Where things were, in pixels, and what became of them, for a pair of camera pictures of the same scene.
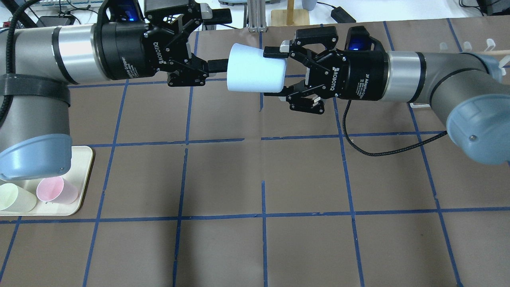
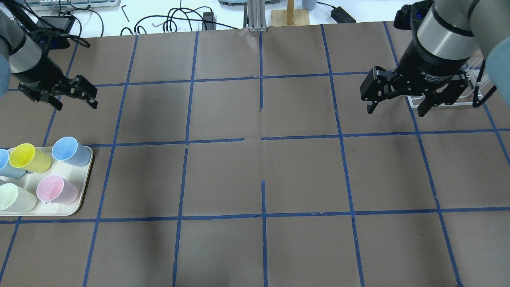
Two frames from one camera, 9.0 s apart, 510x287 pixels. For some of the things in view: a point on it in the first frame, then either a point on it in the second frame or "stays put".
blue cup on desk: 308,5 stays put
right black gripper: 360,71 to 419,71
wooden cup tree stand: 289,16 stays put
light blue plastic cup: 248,70 to 67,148
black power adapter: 341,16 stays put
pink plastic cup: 57,190 stays put
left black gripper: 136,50 to 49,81
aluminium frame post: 257,16 stays put
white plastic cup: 14,199 stays put
